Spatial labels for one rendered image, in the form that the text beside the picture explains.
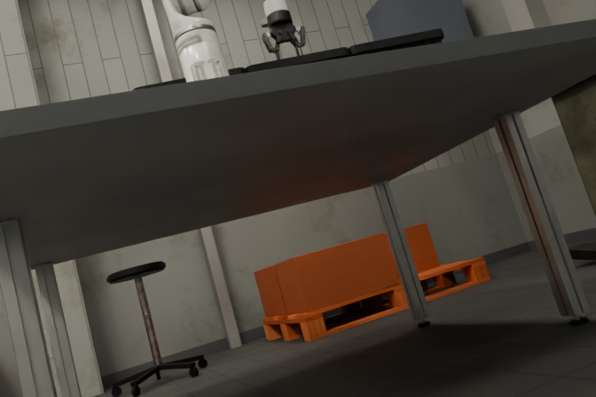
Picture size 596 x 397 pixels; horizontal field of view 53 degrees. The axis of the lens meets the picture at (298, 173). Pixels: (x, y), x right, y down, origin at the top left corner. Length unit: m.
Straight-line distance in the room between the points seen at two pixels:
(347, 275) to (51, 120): 2.68
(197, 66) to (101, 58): 3.53
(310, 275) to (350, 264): 0.25
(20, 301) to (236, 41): 3.77
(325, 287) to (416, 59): 2.40
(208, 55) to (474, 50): 0.53
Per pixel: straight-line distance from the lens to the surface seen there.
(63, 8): 4.95
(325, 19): 5.30
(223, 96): 0.96
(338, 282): 3.41
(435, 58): 1.13
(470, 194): 5.34
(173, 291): 4.35
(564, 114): 3.08
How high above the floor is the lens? 0.37
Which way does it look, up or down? 9 degrees up
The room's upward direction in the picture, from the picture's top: 16 degrees counter-clockwise
